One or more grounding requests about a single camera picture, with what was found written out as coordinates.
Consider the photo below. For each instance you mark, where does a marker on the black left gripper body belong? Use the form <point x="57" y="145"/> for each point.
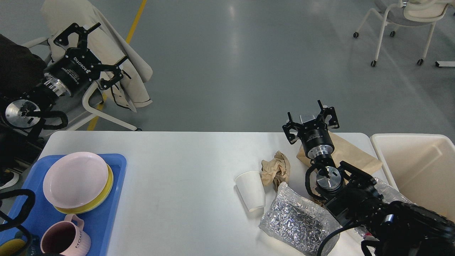
<point x="73" y="71"/>

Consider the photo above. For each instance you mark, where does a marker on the silver foil bubble bag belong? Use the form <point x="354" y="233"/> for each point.
<point x="297" y="221"/>

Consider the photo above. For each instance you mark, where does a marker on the brown paper bag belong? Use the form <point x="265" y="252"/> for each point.
<point x="353" y="148"/>

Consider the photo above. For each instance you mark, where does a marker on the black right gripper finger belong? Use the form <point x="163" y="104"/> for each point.
<point x="292" y="130"/>
<point x="327" y="118"/>

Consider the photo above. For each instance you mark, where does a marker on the white paper cup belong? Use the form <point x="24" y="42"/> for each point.
<point x="251" y="189"/>

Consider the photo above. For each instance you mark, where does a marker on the white chair on wheels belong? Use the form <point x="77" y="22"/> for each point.
<point x="406" y="13"/>

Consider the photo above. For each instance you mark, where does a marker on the white chair with coat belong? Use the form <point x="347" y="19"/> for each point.
<point x="34" y="108"/>

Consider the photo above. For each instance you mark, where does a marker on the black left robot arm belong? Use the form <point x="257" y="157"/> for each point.
<point x="26" y="196"/>

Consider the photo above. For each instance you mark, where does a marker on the teal and yellow mug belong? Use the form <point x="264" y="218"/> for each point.
<point x="11" y="246"/>

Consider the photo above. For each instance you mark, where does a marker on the pink mug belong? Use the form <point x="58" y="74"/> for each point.
<point x="66" y="238"/>

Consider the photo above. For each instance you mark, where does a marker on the crumpled brown paper ball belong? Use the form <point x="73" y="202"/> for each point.
<point x="275" y="171"/>

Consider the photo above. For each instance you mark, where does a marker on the pink plate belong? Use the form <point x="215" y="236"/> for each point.
<point x="75" y="180"/>

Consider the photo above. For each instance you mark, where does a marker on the beige coat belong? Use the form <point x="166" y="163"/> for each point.
<point x="106" y="44"/>

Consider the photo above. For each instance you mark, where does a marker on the beige plastic bin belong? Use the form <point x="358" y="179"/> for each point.
<point x="421" y="166"/>

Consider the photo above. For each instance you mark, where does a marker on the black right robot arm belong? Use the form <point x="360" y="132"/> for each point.
<point x="349" y="194"/>

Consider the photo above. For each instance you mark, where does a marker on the person in dark clothes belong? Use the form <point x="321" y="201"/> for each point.
<point x="20" y="71"/>

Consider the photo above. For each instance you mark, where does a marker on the blue plastic tray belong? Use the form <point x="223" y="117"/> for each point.
<point x="98" y="222"/>

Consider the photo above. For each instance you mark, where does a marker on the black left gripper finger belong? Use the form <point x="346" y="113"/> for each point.
<point x="62" y="40"/>
<point x="114" y="69"/>

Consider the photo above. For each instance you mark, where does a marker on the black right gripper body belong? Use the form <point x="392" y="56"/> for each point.
<point x="315" y="140"/>

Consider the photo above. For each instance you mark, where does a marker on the white furniture foot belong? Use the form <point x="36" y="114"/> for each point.
<point x="445" y="63"/>

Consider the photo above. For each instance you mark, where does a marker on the yellow plate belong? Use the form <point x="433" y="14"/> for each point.
<point x="95" y="202"/>

